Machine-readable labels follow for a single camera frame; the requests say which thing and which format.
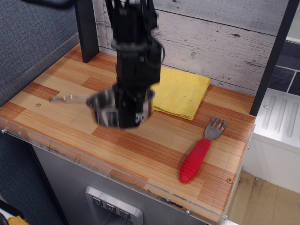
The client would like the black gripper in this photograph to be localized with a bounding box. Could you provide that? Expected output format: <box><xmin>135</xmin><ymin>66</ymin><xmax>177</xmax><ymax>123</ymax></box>
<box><xmin>112</xmin><ymin>39</ymin><xmax>165</xmax><ymax>129</ymax></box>

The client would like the stainless steel saucepan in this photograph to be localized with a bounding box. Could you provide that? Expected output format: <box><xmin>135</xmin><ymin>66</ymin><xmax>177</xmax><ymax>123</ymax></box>
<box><xmin>49</xmin><ymin>89</ymin><xmax>155</xmax><ymax>127</ymax></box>

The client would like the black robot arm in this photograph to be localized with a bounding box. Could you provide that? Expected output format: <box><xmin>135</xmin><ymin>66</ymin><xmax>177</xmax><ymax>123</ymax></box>
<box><xmin>50</xmin><ymin>0</ymin><xmax>165</xmax><ymax>128</ymax></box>

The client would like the yellow folded cloth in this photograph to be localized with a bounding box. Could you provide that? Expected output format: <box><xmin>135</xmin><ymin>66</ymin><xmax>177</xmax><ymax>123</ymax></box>
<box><xmin>151</xmin><ymin>67</ymin><xmax>210</xmax><ymax>121</ymax></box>

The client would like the grey toy fridge cabinet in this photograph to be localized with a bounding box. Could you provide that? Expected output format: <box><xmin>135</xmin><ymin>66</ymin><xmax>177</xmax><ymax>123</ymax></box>
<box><xmin>33</xmin><ymin>147</ymin><xmax>204</xmax><ymax>225</ymax></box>

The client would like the silver dispenser button panel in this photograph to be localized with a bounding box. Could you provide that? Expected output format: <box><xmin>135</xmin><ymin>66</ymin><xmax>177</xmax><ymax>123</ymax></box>
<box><xmin>85</xmin><ymin>186</ymin><xmax>144</xmax><ymax>225</ymax></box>

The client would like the clear acrylic edge guard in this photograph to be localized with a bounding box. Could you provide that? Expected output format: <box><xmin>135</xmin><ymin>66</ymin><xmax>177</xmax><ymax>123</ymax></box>
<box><xmin>0</xmin><ymin>112</ymin><xmax>232</xmax><ymax>225</ymax></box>

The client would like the white toy sink unit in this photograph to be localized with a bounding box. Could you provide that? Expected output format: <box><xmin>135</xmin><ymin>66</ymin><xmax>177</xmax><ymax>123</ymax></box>
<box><xmin>242</xmin><ymin>89</ymin><xmax>300</xmax><ymax>193</ymax></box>

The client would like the yellow object at corner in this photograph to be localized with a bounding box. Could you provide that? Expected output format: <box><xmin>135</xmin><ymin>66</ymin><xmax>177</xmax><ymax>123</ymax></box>
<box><xmin>7</xmin><ymin>216</ymin><xmax>29</xmax><ymax>225</ymax></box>

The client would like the red handled metal fork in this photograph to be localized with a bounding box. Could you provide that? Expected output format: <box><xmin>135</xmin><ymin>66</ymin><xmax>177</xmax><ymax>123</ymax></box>
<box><xmin>179</xmin><ymin>117</ymin><xmax>227</xmax><ymax>183</ymax></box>

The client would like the dark left upright post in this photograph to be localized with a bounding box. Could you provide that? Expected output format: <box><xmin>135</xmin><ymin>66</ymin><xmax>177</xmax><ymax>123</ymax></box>
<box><xmin>74</xmin><ymin>0</ymin><xmax>99</xmax><ymax>63</ymax></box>

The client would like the dark upright post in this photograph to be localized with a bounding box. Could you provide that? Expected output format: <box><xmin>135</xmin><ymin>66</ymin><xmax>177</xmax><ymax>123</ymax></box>
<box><xmin>249</xmin><ymin>0</ymin><xmax>300</xmax><ymax>116</ymax></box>
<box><xmin>74</xmin><ymin>0</ymin><xmax>99</xmax><ymax>63</ymax></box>

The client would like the dark right upright post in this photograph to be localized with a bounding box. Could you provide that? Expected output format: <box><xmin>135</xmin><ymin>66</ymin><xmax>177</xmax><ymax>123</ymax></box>
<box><xmin>249</xmin><ymin>0</ymin><xmax>300</xmax><ymax>116</ymax></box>

